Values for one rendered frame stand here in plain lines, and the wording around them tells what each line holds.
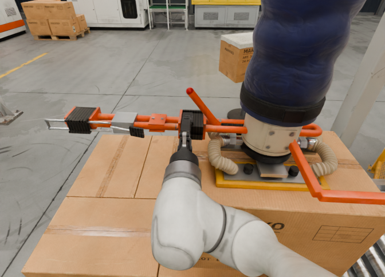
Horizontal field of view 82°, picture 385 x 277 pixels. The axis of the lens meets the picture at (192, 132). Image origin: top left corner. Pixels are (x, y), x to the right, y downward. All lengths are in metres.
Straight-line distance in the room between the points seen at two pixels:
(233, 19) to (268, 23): 7.50
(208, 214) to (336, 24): 0.45
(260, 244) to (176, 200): 0.17
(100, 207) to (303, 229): 1.01
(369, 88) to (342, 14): 1.55
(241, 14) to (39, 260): 7.70
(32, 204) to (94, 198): 1.03
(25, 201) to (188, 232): 2.13
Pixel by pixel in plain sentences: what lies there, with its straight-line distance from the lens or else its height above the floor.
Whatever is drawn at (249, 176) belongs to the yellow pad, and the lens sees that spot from 0.71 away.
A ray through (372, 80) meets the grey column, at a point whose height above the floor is 0.97.
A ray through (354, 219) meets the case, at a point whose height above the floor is 1.04.
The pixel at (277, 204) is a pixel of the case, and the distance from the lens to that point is 0.70.
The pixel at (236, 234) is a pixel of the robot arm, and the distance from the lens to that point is 0.47.
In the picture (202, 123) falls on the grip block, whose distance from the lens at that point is 0.68.
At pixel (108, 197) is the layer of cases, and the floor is 0.54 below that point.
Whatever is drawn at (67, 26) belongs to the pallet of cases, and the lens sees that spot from 7.42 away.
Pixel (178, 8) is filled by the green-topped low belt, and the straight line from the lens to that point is 7.96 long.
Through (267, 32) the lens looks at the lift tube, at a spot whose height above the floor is 1.49.
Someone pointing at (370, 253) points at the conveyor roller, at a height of 0.54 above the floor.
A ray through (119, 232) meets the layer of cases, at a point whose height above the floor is 0.54.
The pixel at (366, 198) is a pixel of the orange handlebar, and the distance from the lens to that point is 0.63.
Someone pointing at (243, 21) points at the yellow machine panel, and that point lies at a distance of 8.11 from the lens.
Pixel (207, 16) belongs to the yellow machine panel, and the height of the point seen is 0.38.
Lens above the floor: 1.60
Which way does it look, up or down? 36 degrees down
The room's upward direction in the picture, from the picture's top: straight up
